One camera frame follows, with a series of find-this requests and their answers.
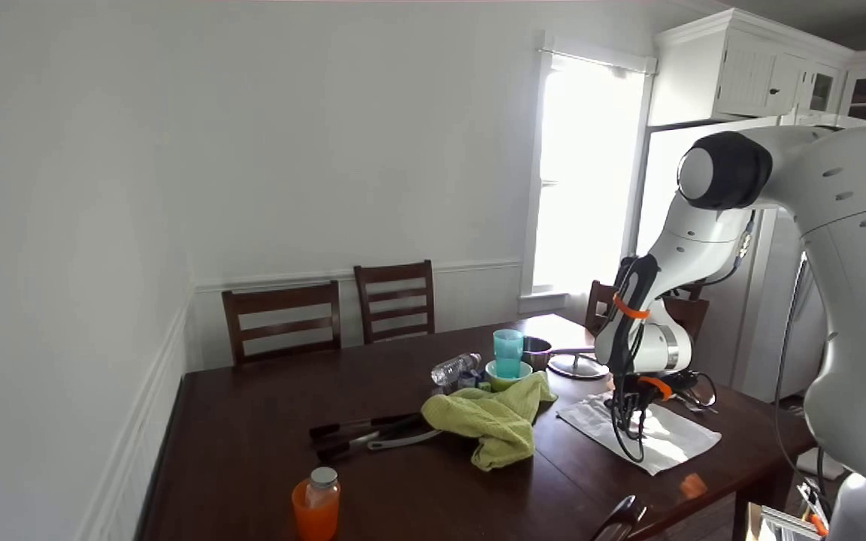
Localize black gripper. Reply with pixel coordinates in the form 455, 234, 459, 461
608, 374, 658, 461

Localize white paper towel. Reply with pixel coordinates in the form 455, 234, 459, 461
561, 397, 722, 476

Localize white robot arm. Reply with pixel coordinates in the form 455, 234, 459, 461
600, 126, 866, 541

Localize chair back at front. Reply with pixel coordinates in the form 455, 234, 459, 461
591, 493, 646, 541

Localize small orange object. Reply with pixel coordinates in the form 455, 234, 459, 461
680, 476, 707, 499

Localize yellow-green cloth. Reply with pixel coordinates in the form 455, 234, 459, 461
421, 371, 557, 472

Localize teal bowl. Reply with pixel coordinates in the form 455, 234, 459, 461
486, 360, 534, 387

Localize teal plastic cup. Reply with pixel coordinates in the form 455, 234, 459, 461
494, 327, 523, 360

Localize white refrigerator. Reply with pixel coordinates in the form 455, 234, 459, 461
637, 113, 853, 403

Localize silver metal pot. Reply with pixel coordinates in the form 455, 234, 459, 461
431, 352, 481, 390

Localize right dark wooden chair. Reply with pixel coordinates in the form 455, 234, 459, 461
354, 260, 435, 343

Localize dark wooden chair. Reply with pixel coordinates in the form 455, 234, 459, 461
354, 260, 435, 343
223, 280, 339, 367

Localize window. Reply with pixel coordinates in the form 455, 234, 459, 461
529, 51, 650, 293

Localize orange juice bottle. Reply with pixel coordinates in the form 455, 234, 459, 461
293, 464, 339, 541

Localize left dark wooden chair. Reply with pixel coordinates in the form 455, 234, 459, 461
223, 280, 339, 367

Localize white upper cabinet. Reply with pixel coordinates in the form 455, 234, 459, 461
650, 9, 866, 126

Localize dark pan with handle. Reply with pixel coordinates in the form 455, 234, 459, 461
523, 337, 604, 382

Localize black-handled tongs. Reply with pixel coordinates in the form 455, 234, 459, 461
309, 412, 435, 461

